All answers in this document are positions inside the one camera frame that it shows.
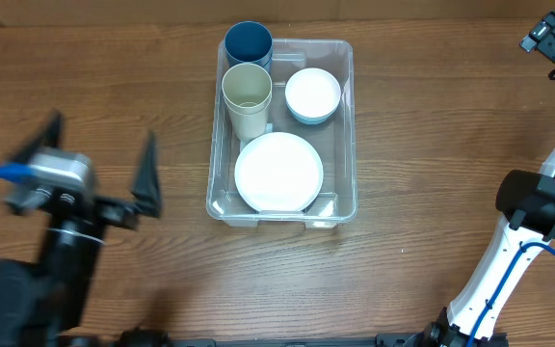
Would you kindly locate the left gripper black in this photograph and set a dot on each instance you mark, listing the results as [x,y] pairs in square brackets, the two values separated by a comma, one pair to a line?
[144,186]

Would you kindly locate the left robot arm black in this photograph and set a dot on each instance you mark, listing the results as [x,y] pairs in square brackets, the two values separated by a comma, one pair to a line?
[41,301]

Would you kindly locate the blue cup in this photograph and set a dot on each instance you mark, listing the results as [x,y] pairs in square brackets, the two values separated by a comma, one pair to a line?
[249,40]
[264,63]

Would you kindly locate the clear plastic storage bin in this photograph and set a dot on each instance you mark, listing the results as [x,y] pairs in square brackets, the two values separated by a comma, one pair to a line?
[334,139]

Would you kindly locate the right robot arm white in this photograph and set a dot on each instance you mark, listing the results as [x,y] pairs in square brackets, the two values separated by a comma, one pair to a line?
[526,202]

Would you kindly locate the pink bowl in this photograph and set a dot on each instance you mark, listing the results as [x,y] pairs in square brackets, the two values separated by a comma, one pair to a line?
[312,92]

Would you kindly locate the beige cup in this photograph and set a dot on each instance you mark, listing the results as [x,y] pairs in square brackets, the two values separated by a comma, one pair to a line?
[248,124]
[247,88]

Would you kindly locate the light blue bowl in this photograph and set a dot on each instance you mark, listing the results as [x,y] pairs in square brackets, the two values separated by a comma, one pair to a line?
[310,120]

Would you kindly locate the pink plate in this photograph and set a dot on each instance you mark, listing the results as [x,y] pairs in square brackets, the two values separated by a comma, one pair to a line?
[279,172]

